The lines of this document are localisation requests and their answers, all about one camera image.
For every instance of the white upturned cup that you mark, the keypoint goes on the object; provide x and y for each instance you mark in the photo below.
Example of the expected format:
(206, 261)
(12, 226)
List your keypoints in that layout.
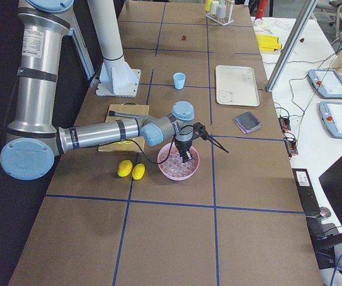
(214, 6)

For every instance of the yellow upturned cup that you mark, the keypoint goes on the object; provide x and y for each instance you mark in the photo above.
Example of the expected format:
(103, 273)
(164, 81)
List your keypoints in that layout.
(208, 5)

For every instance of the teach pendant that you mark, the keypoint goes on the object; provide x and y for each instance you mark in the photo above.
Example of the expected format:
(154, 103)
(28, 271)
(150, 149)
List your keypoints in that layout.
(331, 115)
(326, 82)

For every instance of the wooden cutting board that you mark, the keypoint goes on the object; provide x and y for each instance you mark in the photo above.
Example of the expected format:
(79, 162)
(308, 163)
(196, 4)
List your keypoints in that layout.
(126, 108)

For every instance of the white wire cup rack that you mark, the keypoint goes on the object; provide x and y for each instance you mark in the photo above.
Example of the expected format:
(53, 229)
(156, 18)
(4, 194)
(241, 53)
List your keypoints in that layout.
(229, 9)

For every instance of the grey folded cloth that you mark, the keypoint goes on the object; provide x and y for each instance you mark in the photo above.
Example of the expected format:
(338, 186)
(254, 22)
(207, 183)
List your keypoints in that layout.
(247, 122)

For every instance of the far teach pendant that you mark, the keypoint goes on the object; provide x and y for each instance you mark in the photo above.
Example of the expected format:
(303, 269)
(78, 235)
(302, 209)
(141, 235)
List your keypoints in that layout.
(326, 82)

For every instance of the steel handled knife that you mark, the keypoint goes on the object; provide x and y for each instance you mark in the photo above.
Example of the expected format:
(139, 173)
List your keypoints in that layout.
(123, 115)

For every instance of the grey upturned cup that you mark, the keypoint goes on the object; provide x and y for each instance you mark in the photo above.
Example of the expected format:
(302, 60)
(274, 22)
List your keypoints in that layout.
(221, 11)

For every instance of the yellow lemon left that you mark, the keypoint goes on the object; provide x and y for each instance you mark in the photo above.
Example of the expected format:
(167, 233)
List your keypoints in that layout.
(124, 168)

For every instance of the aluminium frame post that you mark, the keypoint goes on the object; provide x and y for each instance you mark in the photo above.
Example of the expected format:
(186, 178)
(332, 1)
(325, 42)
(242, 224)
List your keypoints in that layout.
(291, 42)

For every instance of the white camera mast pole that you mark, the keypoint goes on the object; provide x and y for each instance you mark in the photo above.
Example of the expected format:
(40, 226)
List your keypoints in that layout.
(117, 78)

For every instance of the cream bear serving tray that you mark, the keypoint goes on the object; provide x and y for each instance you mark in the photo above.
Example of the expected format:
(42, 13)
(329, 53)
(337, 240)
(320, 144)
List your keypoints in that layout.
(236, 85)

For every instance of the yellow lemon right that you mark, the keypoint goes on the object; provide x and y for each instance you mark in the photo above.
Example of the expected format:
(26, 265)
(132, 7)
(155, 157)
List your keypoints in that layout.
(138, 171)

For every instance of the yellow lemon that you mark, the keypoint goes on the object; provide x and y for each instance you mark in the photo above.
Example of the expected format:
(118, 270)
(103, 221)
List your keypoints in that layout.
(124, 168)
(138, 171)

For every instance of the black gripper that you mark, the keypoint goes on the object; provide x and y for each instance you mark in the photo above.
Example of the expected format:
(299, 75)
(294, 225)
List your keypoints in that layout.
(183, 146)

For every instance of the near teach pendant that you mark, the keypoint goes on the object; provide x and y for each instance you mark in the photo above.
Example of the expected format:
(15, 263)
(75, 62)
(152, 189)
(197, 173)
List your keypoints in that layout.
(331, 115)

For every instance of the pink bowl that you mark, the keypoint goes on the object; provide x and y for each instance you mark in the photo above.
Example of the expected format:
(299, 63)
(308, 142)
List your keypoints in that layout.
(163, 156)

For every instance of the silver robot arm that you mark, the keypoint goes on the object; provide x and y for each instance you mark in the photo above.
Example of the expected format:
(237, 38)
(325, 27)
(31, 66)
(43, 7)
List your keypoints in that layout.
(32, 142)

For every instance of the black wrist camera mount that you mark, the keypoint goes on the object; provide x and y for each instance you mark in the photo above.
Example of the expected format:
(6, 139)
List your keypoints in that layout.
(199, 131)

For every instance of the yellow cloth on desk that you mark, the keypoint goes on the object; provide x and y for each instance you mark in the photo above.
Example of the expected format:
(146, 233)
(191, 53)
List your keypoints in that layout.
(268, 43)

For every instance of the red fire extinguisher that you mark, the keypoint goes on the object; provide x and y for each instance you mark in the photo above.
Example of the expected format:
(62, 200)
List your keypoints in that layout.
(261, 9)

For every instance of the light blue plastic cup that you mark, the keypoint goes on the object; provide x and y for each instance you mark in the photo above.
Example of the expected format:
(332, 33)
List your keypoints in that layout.
(179, 80)

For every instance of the lemon slices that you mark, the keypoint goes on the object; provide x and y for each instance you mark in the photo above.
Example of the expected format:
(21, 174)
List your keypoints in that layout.
(126, 142)

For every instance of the clear ice cubes pile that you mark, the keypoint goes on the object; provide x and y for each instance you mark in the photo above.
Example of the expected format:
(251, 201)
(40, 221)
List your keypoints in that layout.
(174, 166)

